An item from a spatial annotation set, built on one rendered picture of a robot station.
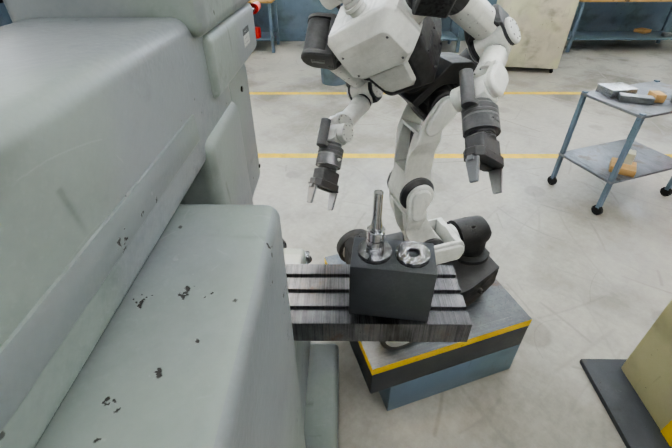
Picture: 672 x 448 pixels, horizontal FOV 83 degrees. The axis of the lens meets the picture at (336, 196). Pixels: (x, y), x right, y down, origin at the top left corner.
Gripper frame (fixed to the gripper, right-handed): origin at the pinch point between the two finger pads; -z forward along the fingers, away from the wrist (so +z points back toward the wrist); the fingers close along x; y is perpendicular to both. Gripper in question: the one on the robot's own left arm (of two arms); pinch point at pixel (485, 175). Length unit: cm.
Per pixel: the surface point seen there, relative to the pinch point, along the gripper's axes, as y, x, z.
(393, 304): -29.6, -1.2, -29.1
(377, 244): -24.7, 10.5, -15.1
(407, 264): -20.7, 3.7, -19.6
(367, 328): -38, 0, -36
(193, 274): 2, 66, -30
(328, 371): -104, -42, -56
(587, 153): -46, -266, 109
